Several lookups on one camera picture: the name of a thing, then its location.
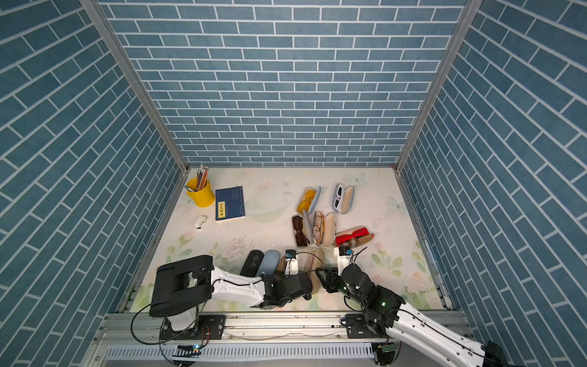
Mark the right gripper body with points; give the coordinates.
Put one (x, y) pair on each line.
(337, 284)

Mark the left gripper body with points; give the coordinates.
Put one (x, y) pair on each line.
(281, 303)

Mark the light blue denim case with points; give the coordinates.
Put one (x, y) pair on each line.
(269, 263)

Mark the black glasses case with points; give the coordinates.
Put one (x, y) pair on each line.
(252, 263)

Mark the beige case purple glasses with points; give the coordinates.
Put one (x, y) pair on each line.
(313, 260)

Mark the flag pattern glasses case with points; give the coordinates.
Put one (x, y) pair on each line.
(330, 229)

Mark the plaid beige glasses case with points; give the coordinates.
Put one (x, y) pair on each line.
(281, 266)

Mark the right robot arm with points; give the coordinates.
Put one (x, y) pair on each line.
(386, 314)

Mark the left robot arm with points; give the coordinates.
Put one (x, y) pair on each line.
(184, 285)

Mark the light blue case white sunglasses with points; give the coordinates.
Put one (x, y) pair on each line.
(347, 199)

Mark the blue case yellow glasses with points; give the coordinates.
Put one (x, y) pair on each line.
(318, 192)

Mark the yellow tinted glasses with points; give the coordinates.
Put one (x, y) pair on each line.
(306, 201)

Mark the tortoise brown sunglasses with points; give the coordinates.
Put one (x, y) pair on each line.
(299, 234)

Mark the dark blue book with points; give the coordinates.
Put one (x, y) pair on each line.
(230, 203)

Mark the yellow pencil cup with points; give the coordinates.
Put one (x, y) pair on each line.
(204, 197)

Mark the coloured pencils bundle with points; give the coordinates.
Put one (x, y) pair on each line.
(202, 177)

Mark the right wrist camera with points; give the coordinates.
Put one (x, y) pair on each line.
(343, 257)

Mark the red frame sunglasses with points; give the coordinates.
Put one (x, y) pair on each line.
(348, 235)

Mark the thin amber frame glasses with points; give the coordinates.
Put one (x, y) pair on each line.
(319, 228)

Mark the white frame sunglasses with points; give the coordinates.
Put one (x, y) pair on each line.
(337, 198)

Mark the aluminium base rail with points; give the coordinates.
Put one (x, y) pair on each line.
(129, 339)

